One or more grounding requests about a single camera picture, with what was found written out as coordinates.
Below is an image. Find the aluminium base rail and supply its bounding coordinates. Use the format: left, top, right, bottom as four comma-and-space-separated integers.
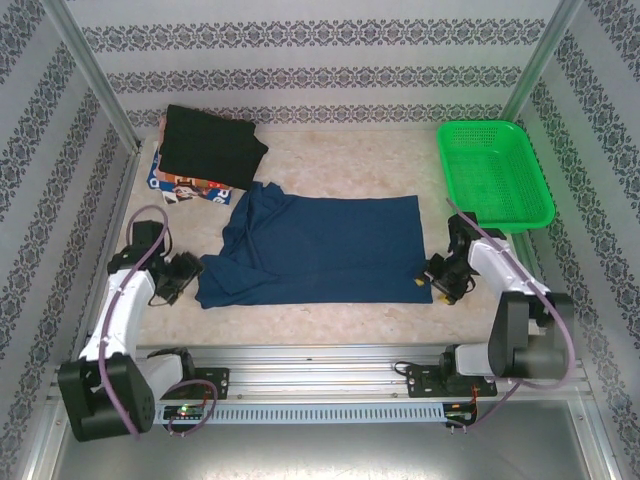
49, 344, 589, 402

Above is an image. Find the green plastic basket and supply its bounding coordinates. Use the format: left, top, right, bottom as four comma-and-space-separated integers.
436, 119, 558, 236

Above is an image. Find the colourful printed folded t-shirt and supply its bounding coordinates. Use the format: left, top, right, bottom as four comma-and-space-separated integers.
145, 147, 235, 207

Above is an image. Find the black folded t-shirt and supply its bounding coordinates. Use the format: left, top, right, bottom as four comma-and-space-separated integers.
158, 103, 270, 192

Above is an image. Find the brushed metal panel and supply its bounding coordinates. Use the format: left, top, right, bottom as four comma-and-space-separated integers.
29, 399, 614, 480

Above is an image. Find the slotted grey cable duct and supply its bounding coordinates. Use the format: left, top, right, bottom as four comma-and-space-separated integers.
153, 402, 446, 426

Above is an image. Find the blue t-shirt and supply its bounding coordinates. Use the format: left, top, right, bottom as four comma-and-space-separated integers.
193, 182, 434, 310

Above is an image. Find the aluminium frame post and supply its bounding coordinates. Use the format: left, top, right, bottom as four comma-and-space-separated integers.
42, 0, 144, 151
502, 0, 584, 129

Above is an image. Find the short purple cable loop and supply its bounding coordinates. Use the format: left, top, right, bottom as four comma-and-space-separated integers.
167, 379, 220, 439

